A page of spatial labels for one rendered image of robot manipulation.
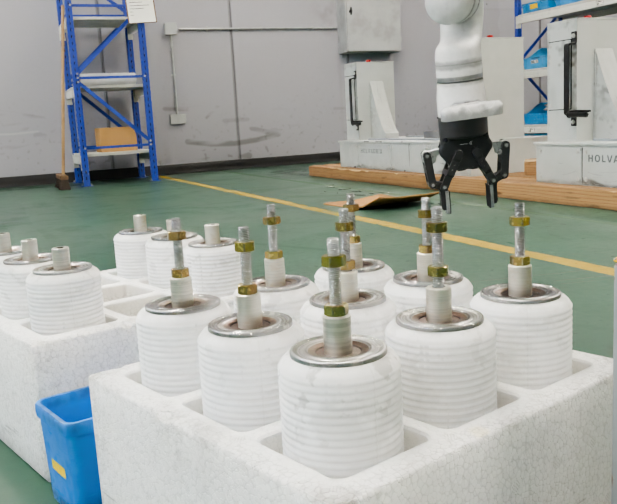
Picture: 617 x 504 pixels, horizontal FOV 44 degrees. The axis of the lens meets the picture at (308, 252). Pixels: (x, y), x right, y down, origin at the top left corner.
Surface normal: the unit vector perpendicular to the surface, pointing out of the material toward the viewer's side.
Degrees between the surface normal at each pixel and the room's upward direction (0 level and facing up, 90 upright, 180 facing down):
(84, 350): 90
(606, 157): 90
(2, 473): 0
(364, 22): 90
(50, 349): 90
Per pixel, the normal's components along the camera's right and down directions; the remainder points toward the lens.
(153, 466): -0.77, 0.15
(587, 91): 0.40, 0.14
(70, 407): 0.62, 0.07
